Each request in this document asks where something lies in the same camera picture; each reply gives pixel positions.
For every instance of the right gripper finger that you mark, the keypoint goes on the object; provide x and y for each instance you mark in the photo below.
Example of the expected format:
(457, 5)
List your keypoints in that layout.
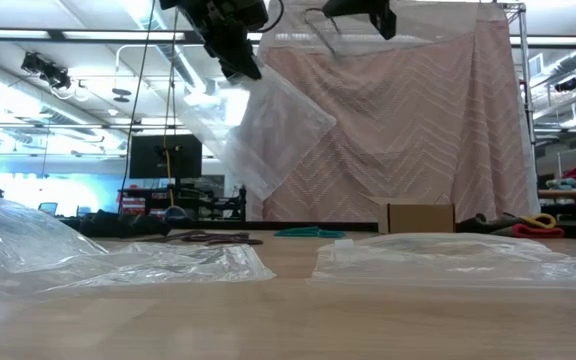
(348, 7)
(383, 20)

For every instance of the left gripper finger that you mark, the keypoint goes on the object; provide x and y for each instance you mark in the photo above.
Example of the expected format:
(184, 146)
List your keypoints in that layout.
(215, 45)
(243, 65)

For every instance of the clear plastic zip bag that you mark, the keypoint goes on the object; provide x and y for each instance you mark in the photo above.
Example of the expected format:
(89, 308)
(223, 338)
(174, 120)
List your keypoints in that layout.
(443, 260)
(278, 130)
(168, 265)

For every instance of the thin dark rubber bands bunch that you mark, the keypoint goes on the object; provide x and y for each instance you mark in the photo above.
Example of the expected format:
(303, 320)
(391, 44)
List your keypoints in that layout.
(228, 241)

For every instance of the brown cardboard box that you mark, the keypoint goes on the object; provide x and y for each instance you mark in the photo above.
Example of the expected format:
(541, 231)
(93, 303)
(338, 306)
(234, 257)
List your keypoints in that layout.
(418, 220)

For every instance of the wide black rubber bands bunch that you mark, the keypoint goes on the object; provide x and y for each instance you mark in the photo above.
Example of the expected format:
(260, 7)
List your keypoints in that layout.
(168, 238)

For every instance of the ceiling light panel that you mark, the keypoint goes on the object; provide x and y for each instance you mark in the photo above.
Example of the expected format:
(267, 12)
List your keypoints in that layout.
(548, 40)
(8, 34)
(118, 35)

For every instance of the pink chevron curtain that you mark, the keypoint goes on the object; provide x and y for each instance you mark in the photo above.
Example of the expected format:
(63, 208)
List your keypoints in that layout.
(418, 125)

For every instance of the black monitor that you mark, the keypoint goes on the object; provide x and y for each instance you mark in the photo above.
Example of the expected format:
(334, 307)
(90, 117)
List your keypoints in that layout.
(148, 160)

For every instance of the black workbench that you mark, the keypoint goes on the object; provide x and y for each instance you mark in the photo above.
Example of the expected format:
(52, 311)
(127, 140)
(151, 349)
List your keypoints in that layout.
(193, 200)

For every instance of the grey dome object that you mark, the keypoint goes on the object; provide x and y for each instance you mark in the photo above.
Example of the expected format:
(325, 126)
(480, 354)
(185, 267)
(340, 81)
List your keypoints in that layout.
(175, 215)

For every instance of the red storage bins stack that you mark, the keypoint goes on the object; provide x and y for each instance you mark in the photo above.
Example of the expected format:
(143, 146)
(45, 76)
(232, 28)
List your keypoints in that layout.
(130, 206)

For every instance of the small laptop screen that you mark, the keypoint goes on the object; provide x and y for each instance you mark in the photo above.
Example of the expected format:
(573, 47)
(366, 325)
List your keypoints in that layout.
(48, 209)

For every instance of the teal fabric rolls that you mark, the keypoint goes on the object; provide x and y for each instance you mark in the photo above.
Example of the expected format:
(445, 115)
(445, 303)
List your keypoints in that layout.
(568, 184)

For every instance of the wooden shelf board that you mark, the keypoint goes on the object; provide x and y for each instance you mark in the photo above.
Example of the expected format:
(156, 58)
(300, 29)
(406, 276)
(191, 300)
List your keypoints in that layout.
(573, 194)

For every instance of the black ceiling camera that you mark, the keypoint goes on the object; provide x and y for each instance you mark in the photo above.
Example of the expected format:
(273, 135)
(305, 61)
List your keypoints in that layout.
(565, 85)

